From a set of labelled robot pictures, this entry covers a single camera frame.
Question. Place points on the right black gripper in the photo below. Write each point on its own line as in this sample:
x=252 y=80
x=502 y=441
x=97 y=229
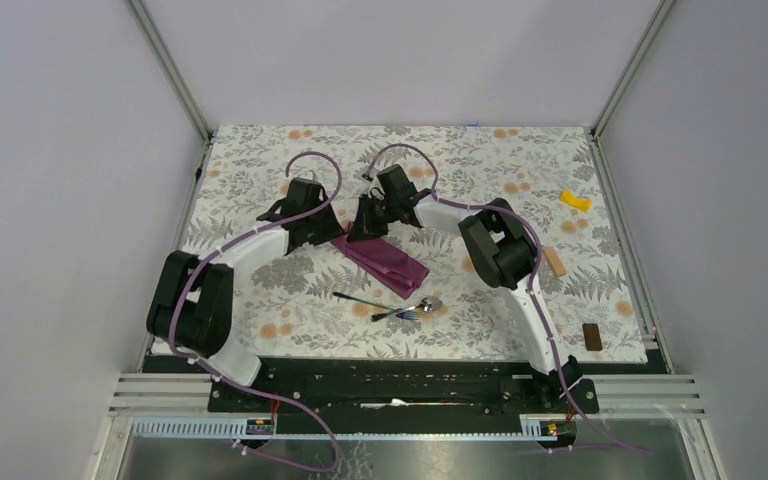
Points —
x=364 y=227

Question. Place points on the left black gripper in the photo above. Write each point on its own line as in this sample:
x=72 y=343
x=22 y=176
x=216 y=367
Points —
x=332 y=229

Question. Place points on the purple cloth napkin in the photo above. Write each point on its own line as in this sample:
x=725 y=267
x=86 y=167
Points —
x=391 y=266

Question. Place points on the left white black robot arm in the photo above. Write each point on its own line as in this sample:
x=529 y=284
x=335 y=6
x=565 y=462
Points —
x=192 y=307

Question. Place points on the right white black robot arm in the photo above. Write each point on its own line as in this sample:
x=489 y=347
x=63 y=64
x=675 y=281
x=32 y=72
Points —
x=504 y=250

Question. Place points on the iridescent fork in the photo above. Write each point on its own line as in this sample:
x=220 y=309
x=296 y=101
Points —
x=377 y=306

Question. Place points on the iridescent spoon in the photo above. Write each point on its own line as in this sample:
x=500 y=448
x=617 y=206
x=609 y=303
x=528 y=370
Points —
x=428 y=304

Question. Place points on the floral patterned tablecloth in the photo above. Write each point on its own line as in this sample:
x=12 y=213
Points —
x=286 y=307

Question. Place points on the light wooden block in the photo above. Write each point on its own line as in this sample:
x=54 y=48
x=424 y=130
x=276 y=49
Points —
x=554 y=261

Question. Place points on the yellow plastic piece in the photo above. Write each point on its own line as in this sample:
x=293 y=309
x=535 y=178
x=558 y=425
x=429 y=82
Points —
x=576 y=202

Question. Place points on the dark brown block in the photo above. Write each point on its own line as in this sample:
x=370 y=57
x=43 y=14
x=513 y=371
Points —
x=592 y=337

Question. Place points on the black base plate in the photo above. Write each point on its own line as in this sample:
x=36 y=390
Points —
x=413 y=389

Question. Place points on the left aluminium frame post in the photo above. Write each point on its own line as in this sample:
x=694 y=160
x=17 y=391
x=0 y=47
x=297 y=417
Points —
x=162 y=54

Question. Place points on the aluminium frame post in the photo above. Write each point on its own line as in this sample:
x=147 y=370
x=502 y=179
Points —
x=629 y=72
x=162 y=54

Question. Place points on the slotted cable duct rail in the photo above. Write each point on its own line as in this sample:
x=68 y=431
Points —
x=381 y=426

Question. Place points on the right aluminium frame post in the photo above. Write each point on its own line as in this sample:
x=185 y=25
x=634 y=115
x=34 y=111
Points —
x=629 y=72

